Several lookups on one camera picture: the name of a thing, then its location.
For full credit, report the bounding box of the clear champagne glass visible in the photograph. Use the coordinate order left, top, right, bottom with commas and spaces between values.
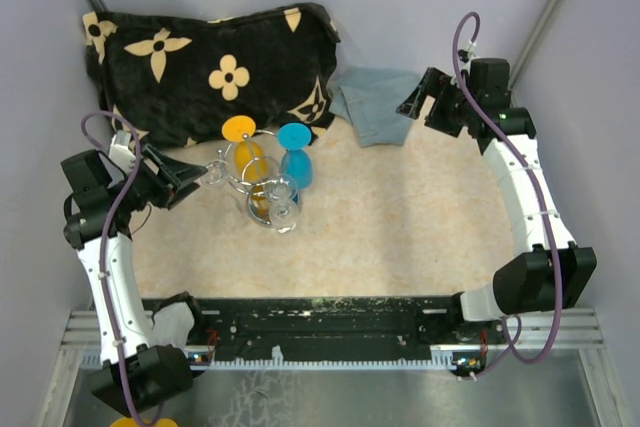
198, 159, 232, 190

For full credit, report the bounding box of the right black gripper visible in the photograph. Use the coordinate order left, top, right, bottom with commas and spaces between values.
396, 67, 478, 137

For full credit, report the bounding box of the yellow object at bottom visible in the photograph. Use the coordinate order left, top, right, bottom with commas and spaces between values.
110, 417, 178, 427

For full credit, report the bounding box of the chrome wine glass rack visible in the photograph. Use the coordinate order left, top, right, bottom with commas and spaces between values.
199, 132, 302, 233

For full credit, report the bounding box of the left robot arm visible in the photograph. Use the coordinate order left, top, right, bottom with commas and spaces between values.
61, 145, 208, 417

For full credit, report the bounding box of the blue wine glass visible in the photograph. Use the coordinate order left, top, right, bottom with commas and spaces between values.
277, 123, 313, 190

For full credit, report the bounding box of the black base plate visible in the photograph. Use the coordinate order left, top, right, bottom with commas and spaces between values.
143, 292, 503, 363

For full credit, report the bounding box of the black floral blanket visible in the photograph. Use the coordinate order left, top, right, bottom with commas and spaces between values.
82, 2, 341, 149

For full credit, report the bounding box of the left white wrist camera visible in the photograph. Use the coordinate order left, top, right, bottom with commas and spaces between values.
108, 130, 135, 173

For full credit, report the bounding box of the aluminium rail frame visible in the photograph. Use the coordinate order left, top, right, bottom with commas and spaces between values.
49, 307, 621, 427

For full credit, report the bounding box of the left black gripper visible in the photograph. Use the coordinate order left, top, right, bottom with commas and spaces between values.
107, 143, 207, 212

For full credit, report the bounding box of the blue denim cloth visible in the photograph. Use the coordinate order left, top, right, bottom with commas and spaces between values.
329, 67, 421, 148

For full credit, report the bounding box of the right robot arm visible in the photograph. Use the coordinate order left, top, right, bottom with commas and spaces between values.
396, 58, 597, 343

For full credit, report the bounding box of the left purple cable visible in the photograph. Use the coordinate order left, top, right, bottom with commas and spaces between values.
80, 110, 181, 427

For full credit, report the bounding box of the right corner aluminium post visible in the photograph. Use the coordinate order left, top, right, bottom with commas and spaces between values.
509, 0, 564, 90

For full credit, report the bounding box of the orange wine glass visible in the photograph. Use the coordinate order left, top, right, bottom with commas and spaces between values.
222, 115, 270, 184

